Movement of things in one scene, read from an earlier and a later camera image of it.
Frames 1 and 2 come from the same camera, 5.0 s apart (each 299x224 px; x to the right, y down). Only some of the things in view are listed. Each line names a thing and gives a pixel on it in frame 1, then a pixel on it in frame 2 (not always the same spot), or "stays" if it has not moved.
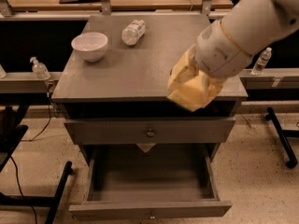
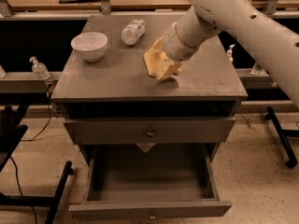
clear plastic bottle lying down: x=134 y=32 stays
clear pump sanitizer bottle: x=39 y=69 stays
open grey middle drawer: x=149 y=182 stays
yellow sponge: x=192 y=94 -> x=159 y=65
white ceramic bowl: x=92 y=45 stays
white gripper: x=220 y=52 -> x=175 y=46
